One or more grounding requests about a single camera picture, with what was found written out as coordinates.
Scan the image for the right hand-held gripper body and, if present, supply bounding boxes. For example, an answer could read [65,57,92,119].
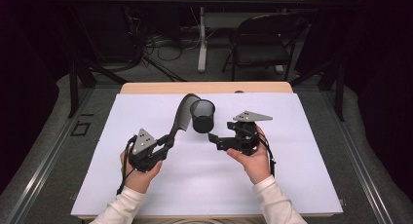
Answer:
[215,110,274,157]

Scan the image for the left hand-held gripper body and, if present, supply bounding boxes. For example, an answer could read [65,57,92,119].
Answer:
[127,128,169,173]

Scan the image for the black mesh pen cup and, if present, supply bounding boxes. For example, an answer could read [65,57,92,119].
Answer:
[189,98,216,134]

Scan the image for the black comb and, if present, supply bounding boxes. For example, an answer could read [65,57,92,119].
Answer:
[167,93,202,142]

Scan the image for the person's right hand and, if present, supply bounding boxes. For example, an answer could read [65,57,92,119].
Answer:
[226,126,272,185]

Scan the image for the person's left hand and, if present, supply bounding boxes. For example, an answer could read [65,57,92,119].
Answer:
[120,150,164,194]

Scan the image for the white board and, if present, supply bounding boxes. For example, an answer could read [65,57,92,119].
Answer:
[70,93,344,217]

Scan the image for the wooden table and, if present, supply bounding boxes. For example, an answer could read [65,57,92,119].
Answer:
[77,81,335,220]

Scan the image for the black folding chair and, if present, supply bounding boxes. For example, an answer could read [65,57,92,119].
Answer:
[221,12,310,82]

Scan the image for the black metal stand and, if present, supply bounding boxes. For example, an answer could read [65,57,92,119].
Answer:
[66,55,130,120]
[288,55,346,123]

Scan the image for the dark curtain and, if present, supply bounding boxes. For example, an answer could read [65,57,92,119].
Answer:
[324,0,413,203]
[0,0,71,194]

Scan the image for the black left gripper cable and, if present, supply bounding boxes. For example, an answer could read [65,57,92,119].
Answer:
[116,134,138,196]

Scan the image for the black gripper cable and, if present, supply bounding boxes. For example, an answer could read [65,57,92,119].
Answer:
[116,134,138,196]
[257,131,278,178]

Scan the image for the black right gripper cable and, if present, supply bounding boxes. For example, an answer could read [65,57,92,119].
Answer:
[257,131,278,178]

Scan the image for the aluminium rail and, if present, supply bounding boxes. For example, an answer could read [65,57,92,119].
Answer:
[6,87,95,224]
[319,91,394,224]

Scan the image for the tangled black cables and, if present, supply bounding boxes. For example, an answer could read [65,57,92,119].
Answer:
[123,6,203,64]

